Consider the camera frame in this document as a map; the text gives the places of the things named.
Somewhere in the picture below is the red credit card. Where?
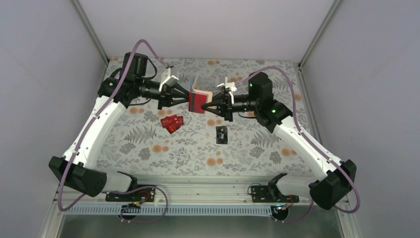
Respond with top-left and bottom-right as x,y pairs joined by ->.
172,116 -> 184,126
160,115 -> 178,128
166,124 -> 181,134
188,92 -> 207,114

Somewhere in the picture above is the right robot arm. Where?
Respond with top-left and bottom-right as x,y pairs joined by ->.
202,72 -> 357,210

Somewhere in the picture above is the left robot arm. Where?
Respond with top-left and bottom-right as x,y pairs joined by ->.
49,53 -> 189,197

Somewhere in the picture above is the floral patterned table mat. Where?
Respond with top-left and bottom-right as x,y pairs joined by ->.
96,58 -> 312,176

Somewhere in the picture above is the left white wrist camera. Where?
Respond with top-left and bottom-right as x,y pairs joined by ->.
158,66 -> 179,92

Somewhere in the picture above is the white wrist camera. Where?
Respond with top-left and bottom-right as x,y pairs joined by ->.
217,76 -> 238,95
158,66 -> 179,92

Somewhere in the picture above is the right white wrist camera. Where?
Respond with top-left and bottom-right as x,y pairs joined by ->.
217,76 -> 238,95

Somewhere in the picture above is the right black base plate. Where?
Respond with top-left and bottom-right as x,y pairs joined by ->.
249,185 -> 300,203

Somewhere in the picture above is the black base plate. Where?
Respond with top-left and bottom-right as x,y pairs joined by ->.
105,185 -> 156,203
249,185 -> 300,203

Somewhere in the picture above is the aluminium mounting rail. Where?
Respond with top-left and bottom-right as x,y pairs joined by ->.
54,180 -> 349,206

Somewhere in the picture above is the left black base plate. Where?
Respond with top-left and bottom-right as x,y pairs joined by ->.
105,185 -> 156,203

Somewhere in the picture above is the grey slotted cable duct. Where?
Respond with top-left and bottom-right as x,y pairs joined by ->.
66,204 -> 271,217

